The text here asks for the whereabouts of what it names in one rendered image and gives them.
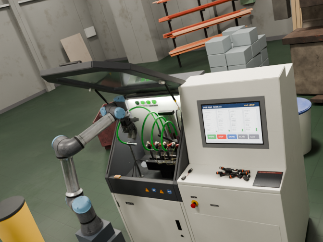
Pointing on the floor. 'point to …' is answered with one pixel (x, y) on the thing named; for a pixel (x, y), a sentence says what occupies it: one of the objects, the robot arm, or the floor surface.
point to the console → (186, 88)
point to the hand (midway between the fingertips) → (134, 138)
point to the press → (305, 46)
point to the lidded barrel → (305, 123)
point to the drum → (18, 222)
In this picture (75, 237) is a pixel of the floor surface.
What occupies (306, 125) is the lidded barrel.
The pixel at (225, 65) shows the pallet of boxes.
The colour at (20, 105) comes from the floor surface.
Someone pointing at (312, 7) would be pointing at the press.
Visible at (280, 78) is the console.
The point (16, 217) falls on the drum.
